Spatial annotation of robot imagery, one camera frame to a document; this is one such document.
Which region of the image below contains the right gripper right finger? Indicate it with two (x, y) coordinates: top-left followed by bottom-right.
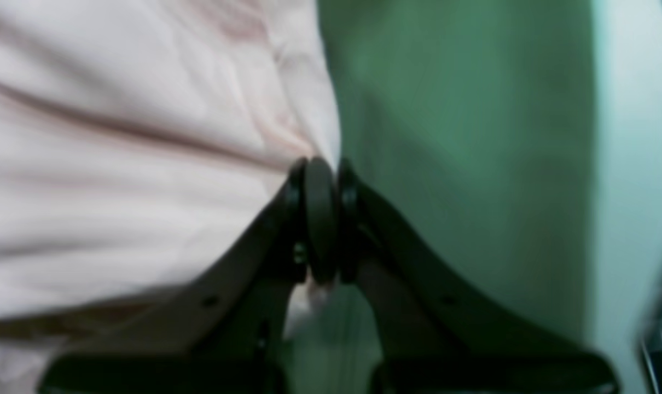
(338, 159), (620, 393)

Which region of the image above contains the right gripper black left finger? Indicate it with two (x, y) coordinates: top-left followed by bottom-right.
(38, 157), (338, 393)

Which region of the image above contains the pink t-shirt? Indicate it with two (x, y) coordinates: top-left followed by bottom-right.
(0, 1), (340, 393)

